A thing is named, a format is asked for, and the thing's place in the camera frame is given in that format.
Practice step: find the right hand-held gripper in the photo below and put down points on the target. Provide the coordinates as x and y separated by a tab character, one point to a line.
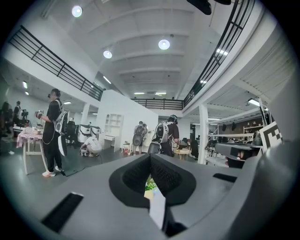
272	137

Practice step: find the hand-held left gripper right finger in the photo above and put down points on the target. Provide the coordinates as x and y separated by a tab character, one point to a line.
211	199

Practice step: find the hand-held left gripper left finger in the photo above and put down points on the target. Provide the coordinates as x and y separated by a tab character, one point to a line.
93	211

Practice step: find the round wooden side table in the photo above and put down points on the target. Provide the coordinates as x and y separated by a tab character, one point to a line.
182	152

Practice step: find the table with white cloth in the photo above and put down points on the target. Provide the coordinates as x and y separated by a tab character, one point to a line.
157	211

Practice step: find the flowering plant in cream pot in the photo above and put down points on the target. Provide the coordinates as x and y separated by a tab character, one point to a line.
151	187

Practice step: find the white desk with hutch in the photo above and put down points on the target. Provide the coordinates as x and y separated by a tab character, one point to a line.
112	133

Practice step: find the black office chair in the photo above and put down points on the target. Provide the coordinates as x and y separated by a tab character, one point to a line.
71	132

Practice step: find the black balcony railing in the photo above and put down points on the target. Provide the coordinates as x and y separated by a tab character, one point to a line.
58	65
211	63

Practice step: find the table with pink checkered cloth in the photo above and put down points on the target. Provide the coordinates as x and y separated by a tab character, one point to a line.
28	137

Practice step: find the round ceiling lamp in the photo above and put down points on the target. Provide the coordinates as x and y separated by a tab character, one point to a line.
107	54
164	44
77	11

